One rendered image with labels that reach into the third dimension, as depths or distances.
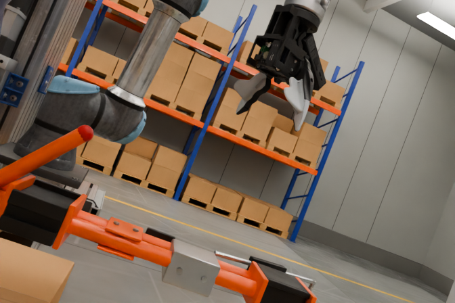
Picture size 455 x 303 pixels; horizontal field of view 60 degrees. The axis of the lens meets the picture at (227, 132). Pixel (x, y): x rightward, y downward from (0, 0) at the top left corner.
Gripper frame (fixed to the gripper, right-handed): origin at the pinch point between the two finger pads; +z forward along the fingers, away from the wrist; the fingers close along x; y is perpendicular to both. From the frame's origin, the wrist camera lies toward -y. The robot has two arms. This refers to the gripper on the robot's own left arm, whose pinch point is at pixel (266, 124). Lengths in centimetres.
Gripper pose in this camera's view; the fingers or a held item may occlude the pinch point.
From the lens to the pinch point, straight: 71.1
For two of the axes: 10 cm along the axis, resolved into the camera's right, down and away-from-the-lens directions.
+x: 6.4, 2.2, -7.4
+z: -3.8, 9.2, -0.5
